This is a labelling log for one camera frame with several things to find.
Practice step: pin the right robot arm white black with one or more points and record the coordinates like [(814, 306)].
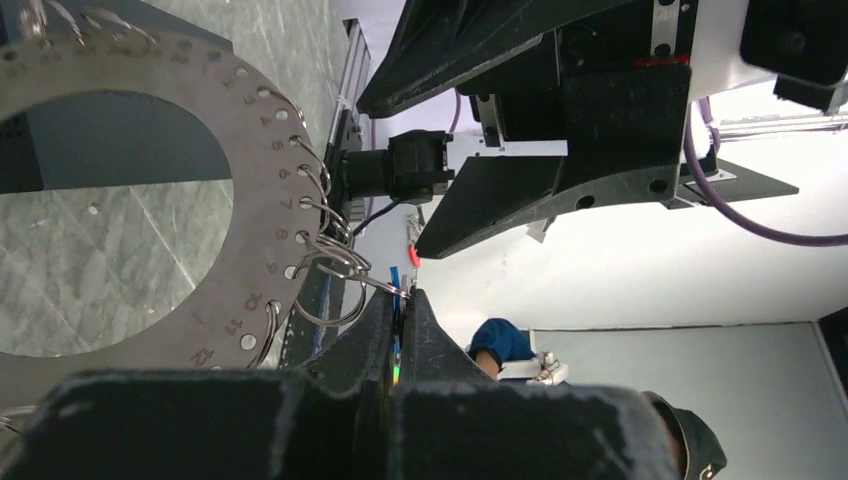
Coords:
[(413, 168)]

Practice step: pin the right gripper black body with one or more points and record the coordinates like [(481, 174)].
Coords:
[(613, 84)]

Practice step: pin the bunch of steel keyrings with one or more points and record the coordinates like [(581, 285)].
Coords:
[(337, 280)]

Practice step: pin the aluminium frame rail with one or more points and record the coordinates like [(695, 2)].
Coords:
[(348, 129)]

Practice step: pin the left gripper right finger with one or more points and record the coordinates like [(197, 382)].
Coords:
[(449, 420)]

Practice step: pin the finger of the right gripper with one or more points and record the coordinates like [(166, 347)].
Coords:
[(491, 195), (438, 45)]

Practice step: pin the numbered metal ring disc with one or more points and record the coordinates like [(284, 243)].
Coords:
[(265, 142)]

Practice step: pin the person in dark cap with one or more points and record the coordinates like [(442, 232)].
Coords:
[(504, 353)]

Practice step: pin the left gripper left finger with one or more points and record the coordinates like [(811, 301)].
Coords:
[(324, 419)]

